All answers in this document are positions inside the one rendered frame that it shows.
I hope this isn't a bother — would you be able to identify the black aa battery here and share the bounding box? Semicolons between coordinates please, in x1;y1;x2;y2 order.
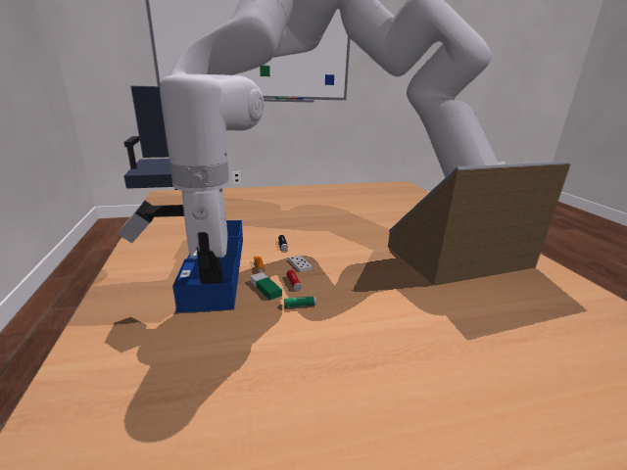
278;235;288;251

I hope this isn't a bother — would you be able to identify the blue three-compartment bin rack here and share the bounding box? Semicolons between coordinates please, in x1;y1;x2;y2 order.
172;220;243;312

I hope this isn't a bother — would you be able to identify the orange battery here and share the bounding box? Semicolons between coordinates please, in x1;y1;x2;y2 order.
254;255;265;273

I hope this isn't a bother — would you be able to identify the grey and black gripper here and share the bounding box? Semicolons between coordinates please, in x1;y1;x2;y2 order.
172;180;229;285

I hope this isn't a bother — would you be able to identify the red aa battery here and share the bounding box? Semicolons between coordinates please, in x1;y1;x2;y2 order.
287;270;302;291

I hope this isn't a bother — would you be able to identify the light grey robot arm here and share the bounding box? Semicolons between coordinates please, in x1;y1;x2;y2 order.
160;0;505;188

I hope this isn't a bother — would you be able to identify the white domino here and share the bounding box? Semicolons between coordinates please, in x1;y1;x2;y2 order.
289;256;313;272

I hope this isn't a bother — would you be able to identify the green and white eraser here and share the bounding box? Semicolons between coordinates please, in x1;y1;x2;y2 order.
251;272;282;300

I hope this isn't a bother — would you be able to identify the green aa battery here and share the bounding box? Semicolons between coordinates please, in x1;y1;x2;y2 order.
284;297;316;307

